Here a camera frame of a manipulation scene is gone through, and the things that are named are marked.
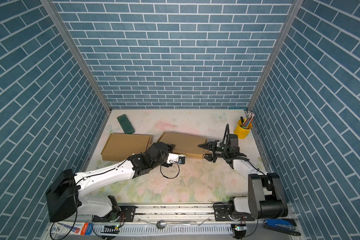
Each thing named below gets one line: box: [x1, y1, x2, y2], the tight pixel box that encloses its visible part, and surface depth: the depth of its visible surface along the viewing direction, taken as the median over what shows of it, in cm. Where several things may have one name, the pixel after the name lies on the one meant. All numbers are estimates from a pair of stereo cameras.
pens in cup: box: [240, 111, 255, 129], surface depth 98 cm
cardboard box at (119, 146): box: [100, 132, 153, 162], surface depth 96 cm
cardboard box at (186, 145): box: [156, 131, 213, 159], surface depth 80 cm
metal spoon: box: [156, 220, 197, 230], surface depth 72 cm
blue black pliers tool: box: [263, 218, 301, 236], surface depth 71 cm
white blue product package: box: [48, 221, 93, 236], surface depth 71 cm
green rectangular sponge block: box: [117, 114, 136, 134], surface depth 111 cm
